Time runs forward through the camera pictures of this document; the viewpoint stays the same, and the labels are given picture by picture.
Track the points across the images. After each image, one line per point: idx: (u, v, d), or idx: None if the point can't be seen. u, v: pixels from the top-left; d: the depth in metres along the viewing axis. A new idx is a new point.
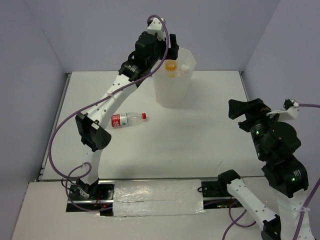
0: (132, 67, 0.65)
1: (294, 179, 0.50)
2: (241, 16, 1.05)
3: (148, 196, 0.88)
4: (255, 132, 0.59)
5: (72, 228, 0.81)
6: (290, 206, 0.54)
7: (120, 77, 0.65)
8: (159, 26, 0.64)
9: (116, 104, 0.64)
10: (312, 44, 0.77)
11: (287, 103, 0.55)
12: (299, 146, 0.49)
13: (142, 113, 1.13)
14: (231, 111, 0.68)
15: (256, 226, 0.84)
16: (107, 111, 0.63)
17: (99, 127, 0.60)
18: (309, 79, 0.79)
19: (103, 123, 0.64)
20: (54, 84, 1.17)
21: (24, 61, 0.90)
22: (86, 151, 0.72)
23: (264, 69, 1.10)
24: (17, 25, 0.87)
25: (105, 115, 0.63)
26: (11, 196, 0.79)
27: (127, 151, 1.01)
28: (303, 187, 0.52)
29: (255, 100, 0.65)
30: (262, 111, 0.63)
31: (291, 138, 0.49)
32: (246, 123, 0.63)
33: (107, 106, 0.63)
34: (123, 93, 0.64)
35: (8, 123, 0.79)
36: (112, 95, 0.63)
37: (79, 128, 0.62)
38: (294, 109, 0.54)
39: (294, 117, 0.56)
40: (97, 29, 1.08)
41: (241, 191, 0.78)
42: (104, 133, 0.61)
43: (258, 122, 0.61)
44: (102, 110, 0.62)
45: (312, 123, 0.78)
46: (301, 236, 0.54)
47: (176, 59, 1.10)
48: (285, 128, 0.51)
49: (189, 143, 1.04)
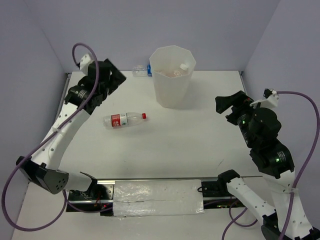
0: (80, 92, 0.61)
1: (278, 159, 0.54)
2: (241, 16, 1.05)
3: (148, 196, 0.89)
4: (242, 122, 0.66)
5: (72, 228, 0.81)
6: (280, 188, 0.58)
7: (67, 107, 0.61)
8: (88, 59, 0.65)
9: (66, 137, 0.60)
10: (312, 44, 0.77)
11: (266, 92, 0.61)
12: (280, 128, 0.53)
13: (142, 113, 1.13)
14: (217, 106, 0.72)
15: (256, 226, 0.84)
16: (55, 148, 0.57)
17: (48, 171, 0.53)
18: (309, 78, 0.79)
19: (53, 164, 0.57)
20: (54, 84, 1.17)
21: (24, 61, 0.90)
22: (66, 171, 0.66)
23: (264, 69, 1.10)
24: (17, 25, 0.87)
25: (54, 153, 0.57)
26: (11, 196, 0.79)
27: (127, 151, 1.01)
28: (290, 169, 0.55)
29: (238, 93, 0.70)
30: (245, 102, 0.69)
31: (272, 120, 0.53)
32: (233, 115, 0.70)
33: (55, 143, 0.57)
34: (72, 124, 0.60)
35: (8, 123, 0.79)
36: (59, 130, 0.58)
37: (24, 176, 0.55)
38: (273, 96, 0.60)
39: (275, 106, 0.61)
40: (97, 30, 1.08)
41: (241, 189, 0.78)
42: (52, 176, 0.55)
43: (243, 112, 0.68)
44: (49, 149, 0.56)
45: (312, 123, 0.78)
46: (296, 221, 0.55)
47: (177, 58, 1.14)
48: (266, 112, 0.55)
49: (189, 143, 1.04)
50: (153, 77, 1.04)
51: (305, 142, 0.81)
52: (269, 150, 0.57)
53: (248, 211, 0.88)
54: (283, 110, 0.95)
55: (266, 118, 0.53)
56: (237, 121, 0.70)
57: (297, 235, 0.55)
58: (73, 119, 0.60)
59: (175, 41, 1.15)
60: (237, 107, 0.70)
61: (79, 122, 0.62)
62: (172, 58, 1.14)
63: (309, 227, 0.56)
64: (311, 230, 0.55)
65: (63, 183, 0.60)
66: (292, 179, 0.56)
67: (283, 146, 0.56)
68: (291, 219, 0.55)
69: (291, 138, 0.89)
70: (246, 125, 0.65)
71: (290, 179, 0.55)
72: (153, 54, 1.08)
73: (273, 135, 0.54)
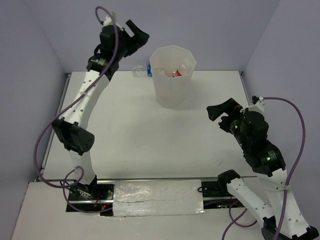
0: (100, 60, 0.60)
1: (269, 158, 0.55)
2: (241, 16, 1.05)
3: (148, 196, 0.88)
4: (234, 127, 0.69)
5: (71, 229, 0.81)
6: (273, 186, 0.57)
7: (90, 74, 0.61)
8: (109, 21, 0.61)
9: (91, 102, 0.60)
10: (312, 43, 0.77)
11: (254, 99, 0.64)
12: (268, 128, 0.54)
13: (141, 113, 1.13)
14: (210, 113, 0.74)
15: (257, 226, 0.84)
16: (84, 110, 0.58)
17: (79, 128, 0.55)
18: (308, 79, 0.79)
19: (83, 125, 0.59)
20: (54, 84, 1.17)
21: (23, 61, 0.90)
22: (74, 157, 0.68)
23: (264, 69, 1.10)
24: (17, 26, 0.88)
25: (83, 115, 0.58)
26: (11, 196, 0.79)
27: (127, 151, 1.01)
28: (282, 168, 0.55)
29: (228, 101, 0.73)
30: (236, 109, 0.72)
31: (260, 121, 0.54)
32: (224, 122, 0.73)
33: (84, 106, 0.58)
34: (97, 89, 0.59)
35: (8, 123, 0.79)
36: (85, 94, 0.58)
37: (59, 136, 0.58)
38: (260, 102, 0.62)
39: (262, 111, 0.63)
40: (97, 30, 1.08)
41: (240, 191, 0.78)
42: (84, 134, 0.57)
43: (234, 118, 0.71)
44: (78, 111, 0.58)
45: (312, 124, 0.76)
46: (292, 219, 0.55)
47: (177, 58, 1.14)
48: (254, 114, 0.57)
49: (189, 143, 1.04)
50: (153, 77, 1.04)
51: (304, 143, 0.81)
52: (260, 150, 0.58)
53: (248, 212, 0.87)
54: (283, 111, 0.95)
55: (253, 119, 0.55)
56: (229, 127, 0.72)
57: (294, 233, 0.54)
58: (97, 85, 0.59)
59: (175, 41, 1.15)
60: (229, 114, 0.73)
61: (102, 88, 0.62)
62: (172, 58, 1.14)
63: (306, 225, 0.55)
64: (308, 229, 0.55)
65: (92, 143, 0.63)
66: (284, 176, 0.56)
67: (274, 146, 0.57)
68: (287, 217, 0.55)
69: (289, 139, 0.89)
70: (238, 129, 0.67)
71: (282, 176, 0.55)
72: (154, 54, 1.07)
73: (262, 134, 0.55)
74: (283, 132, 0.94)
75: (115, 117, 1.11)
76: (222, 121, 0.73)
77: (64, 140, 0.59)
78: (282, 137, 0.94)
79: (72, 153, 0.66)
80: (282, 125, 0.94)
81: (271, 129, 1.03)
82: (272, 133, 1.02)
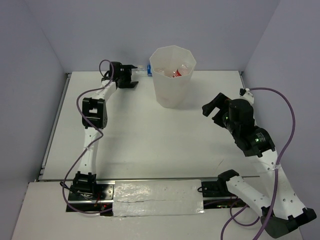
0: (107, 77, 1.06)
1: (258, 139, 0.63)
2: (241, 15, 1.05)
3: (148, 196, 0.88)
4: (225, 118, 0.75)
5: (71, 228, 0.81)
6: (264, 167, 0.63)
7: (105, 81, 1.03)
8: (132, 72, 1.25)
9: (108, 93, 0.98)
10: (312, 42, 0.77)
11: (241, 91, 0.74)
12: (252, 111, 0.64)
13: (141, 113, 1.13)
14: (203, 109, 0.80)
15: (258, 226, 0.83)
16: (105, 94, 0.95)
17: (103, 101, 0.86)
18: (309, 78, 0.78)
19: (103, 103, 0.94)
20: (55, 84, 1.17)
21: (23, 61, 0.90)
22: (88, 134, 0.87)
23: (264, 68, 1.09)
24: (18, 26, 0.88)
25: (105, 95, 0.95)
26: (11, 196, 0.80)
27: (127, 151, 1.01)
28: (272, 149, 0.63)
29: (218, 95, 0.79)
30: (226, 102, 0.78)
31: (244, 106, 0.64)
32: (216, 116, 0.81)
33: (104, 92, 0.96)
34: (111, 87, 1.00)
35: (8, 122, 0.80)
36: (105, 87, 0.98)
37: (86, 109, 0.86)
38: (248, 94, 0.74)
39: (252, 102, 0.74)
40: (97, 30, 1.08)
41: (240, 186, 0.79)
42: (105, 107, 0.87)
43: (225, 111, 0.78)
44: (101, 94, 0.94)
45: (312, 123, 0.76)
46: (286, 200, 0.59)
47: (177, 58, 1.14)
48: (239, 100, 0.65)
49: (189, 142, 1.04)
50: (153, 77, 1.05)
51: (303, 143, 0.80)
52: (250, 134, 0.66)
53: (248, 211, 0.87)
54: (282, 110, 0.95)
55: (239, 104, 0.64)
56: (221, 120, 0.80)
57: (290, 214, 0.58)
58: (111, 85, 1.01)
59: (175, 41, 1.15)
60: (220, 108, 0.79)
61: (113, 90, 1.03)
62: (172, 58, 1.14)
63: (302, 206, 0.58)
64: (305, 210, 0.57)
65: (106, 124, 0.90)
66: (274, 156, 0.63)
67: (263, 129, 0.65)
68: (281, 198, 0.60)
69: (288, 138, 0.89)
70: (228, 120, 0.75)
71: (272, 156, 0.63)
72: (154, 54, 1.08)
73: (248, 118, 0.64)
74: (282, 132, 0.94)
75: (115, 116, 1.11)
76: (215, 116, 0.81)
77: (87, 113, 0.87)
78: (281, 136, 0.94)
79: (88, 132, 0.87)
80: (282, 125, 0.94)
81: (271, 129, 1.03)
82: (271, 133, 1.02)
